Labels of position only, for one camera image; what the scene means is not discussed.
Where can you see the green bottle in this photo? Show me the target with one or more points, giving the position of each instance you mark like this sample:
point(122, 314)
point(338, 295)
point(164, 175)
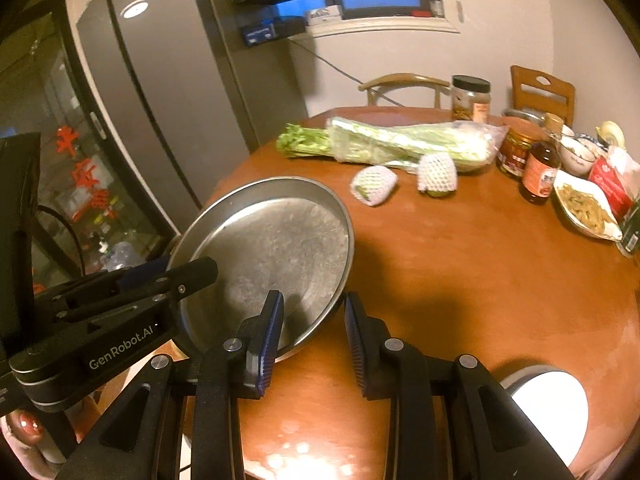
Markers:
point(632, 230)

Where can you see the clear plastic bottle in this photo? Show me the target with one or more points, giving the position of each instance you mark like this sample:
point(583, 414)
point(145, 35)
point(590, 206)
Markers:
point(120, 252)

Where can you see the small white bottle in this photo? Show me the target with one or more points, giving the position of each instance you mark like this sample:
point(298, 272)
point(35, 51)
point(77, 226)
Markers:
point(437, 7)

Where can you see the curved-back wooden chair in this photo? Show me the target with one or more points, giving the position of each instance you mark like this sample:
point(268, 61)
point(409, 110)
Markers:
point(400, 79)

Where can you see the brown sauce bottle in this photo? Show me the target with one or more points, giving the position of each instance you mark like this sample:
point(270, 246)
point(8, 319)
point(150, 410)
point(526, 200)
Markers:
point(540, 170)

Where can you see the foam-netted green fruit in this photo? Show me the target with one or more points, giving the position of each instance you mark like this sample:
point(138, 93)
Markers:
point(372, 185)
point(437, 172)

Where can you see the white dish of pickled vegetables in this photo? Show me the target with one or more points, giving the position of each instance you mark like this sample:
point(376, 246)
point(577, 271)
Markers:
point(585, 205)

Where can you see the wooden chair with cutout back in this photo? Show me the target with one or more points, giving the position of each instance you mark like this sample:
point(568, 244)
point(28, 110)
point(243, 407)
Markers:
point(542, 92)

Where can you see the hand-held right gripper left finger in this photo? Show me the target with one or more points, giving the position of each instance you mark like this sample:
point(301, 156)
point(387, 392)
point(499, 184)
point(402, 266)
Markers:
point(267, 355)

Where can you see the grey refrigerator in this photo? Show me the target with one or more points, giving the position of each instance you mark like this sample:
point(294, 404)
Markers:
point(165, 85)

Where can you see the dark blue box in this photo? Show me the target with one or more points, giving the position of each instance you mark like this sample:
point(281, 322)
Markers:
point(260, 34)

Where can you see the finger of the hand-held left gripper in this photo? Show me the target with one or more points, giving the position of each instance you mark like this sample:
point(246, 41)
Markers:
point(195, 272)
point(135, 276)

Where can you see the red sauce jar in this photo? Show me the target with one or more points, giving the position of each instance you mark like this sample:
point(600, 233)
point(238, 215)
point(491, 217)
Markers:
point(515, 155)

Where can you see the large white plate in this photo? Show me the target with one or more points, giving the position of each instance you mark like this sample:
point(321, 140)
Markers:
point(550, 410)

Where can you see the celery bunch in plastic bag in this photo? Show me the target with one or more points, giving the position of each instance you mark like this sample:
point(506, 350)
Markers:
point(390, 142)

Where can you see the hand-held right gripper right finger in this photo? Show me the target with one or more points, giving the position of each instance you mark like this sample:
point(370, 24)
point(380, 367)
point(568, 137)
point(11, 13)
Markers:
point(357, 355)

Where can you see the glass cabinet with red stickers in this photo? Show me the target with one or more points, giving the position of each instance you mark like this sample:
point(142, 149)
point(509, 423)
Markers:
point(75, 160)

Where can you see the shallow metal bowl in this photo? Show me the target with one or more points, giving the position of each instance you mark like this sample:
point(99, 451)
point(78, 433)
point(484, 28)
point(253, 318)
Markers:
point(520, 114)

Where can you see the red and white packet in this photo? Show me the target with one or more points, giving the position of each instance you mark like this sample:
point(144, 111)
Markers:
point(615, 175)

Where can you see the round metal plate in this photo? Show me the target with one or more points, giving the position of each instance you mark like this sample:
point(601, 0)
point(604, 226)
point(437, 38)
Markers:
point(280, 230)

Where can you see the glass jar with black lid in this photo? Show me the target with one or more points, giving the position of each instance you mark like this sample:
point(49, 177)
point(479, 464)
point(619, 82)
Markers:
point(470, 105)

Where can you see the blue patterned white bowl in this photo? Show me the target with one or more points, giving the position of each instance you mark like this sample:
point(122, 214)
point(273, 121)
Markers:
point(577, 157)

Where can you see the white flat box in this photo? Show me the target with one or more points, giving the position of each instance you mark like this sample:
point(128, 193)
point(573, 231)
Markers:
point(324, 15)

